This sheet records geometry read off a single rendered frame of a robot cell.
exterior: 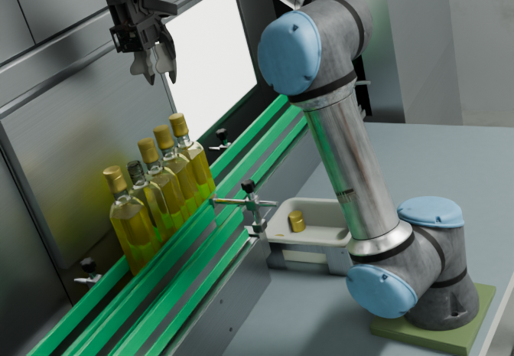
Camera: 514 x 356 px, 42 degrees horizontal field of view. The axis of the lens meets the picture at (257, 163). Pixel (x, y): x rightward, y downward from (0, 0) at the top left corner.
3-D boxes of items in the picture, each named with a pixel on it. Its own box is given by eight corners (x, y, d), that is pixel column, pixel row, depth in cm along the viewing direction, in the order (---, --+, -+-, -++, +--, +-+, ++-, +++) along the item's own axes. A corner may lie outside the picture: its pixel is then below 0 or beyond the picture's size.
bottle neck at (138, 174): (138, 179, 138) (131, 159, 136) (150, 180, 137) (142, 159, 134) (130, 187, 136) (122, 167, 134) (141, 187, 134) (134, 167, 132)
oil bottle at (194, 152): (206, 214, 162) (180, 137, 153) (226, 216, 159) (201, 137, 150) (194, 227, 158) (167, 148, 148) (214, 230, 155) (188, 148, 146)
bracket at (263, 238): (237, 246, 158) (230, 222, 155) (272, 250, 154) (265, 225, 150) (230, 256, 156) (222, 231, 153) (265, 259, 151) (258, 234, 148)
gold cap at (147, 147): (149, 155, 142) (143, 136, 140) (162, 155, 140) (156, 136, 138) (140, 163, 139) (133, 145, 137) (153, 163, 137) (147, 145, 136)
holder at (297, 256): (276, 225, 175) (269, 200, 171) (376, 233, 161) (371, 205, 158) (246, 265, 162) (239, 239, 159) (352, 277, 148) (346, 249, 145)
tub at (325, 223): (294, 224, 172) (287, 196, 168) (377, 230, 161) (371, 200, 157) (265, 266, 159) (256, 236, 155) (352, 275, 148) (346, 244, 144)
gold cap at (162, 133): (164, 142, 146) (157, 124, 144) (177, 142, 144) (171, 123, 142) (155, 149, 143) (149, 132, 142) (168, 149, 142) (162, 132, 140)
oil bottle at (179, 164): (193, 228, 158) (166, 149, 148) (213, 230, 155) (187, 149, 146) (180, 242, 154) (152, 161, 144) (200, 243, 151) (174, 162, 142)
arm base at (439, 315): (489, 289, 133) (486, 247, 129) (466, 338, 122) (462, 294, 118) (415, 276, 141) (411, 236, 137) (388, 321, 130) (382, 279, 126)
